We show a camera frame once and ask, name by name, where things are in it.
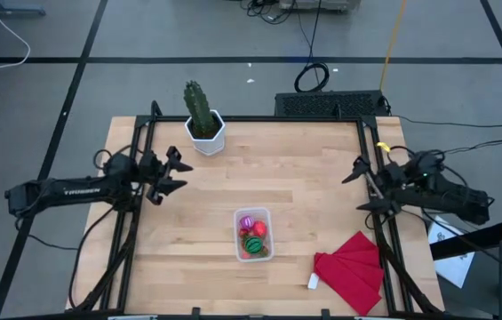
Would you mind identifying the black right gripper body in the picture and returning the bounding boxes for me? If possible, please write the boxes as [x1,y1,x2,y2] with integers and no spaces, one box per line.
[377,162,410,205]

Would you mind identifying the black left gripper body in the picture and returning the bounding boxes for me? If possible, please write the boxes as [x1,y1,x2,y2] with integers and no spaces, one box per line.
[138,150,168,196]

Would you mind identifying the clear plastic container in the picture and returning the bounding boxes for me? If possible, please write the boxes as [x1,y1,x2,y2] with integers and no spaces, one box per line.
[232,206,276,263]

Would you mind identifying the green toy watermelon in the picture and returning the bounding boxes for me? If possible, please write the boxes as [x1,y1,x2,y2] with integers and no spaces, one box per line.
[243,235,264,255]

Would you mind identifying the white hexagonal plant pot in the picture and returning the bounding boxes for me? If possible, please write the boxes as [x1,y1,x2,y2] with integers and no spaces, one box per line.
[183,108,227,156]

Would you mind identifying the green cactus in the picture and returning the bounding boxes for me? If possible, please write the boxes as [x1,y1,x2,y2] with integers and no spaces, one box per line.
[182,79,219,139]

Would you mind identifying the black perforated computer case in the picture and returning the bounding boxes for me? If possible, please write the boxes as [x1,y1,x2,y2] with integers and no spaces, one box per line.
[275,90,389,118]

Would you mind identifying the red folded cloth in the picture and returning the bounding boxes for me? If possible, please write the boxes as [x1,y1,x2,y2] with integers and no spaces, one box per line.
[307,229,386,316]

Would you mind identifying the white paper sheet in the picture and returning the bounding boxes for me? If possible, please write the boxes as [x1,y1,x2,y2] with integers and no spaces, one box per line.
[426,215,477,289]

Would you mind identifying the black desk bar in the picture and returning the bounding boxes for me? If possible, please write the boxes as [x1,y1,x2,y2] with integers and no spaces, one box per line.
[430,217,502,262]

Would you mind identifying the grey equipment box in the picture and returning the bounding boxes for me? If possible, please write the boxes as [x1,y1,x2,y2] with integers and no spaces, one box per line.
[279,0,362,12]

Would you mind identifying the grey furniture base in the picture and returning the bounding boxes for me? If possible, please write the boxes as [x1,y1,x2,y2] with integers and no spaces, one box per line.
[0,0,47,21]

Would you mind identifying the thin black floor cable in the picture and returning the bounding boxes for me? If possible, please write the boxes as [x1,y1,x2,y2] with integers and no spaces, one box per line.
[387,113,502,128]

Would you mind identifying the coiled black cable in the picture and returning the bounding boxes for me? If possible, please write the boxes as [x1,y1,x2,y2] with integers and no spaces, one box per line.
[293,0,331,93]

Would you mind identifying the yellow floor cable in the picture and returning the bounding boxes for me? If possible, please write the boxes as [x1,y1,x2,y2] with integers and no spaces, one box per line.
[378,0,408,92]

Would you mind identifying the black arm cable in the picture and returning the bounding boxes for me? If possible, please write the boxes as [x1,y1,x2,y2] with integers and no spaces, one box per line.
[68,206,118,310]

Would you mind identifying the tangled black cables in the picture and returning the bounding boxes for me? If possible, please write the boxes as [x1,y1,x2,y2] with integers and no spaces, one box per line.
[239,0,287,26]

